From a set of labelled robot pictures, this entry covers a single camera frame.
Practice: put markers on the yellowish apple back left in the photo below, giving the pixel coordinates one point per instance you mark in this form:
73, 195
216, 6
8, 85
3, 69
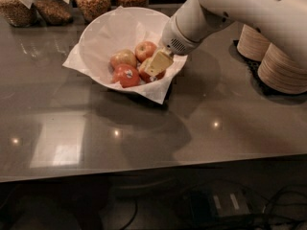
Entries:
125, 56

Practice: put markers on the red apple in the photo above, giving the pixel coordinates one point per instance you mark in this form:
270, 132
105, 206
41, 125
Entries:
144, 50
126, 75
146, 77

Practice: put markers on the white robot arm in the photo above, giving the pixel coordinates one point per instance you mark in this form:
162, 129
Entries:
282, 22

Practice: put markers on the white paper liner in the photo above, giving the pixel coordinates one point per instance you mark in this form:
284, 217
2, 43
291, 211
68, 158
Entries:
121, 26

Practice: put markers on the paper bowl stack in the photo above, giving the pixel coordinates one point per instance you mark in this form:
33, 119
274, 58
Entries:
281, 73
252, 45

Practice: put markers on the white bowl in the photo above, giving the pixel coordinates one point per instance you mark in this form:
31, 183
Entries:
99, 39

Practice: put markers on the paper bowl stack back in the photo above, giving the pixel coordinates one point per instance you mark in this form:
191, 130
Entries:
252, 45

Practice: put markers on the black tray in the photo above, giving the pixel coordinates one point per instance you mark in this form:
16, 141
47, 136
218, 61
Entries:
253, 67

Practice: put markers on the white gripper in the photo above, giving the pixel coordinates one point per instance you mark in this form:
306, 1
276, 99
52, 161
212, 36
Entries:
172, 39

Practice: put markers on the black power adapter box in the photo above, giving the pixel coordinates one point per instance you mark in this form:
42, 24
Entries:
209, 206

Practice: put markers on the paper bowl stack front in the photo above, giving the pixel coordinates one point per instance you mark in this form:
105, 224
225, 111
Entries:
281, 73

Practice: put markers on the glass jar far left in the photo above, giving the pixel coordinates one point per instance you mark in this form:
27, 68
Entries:
18, 13

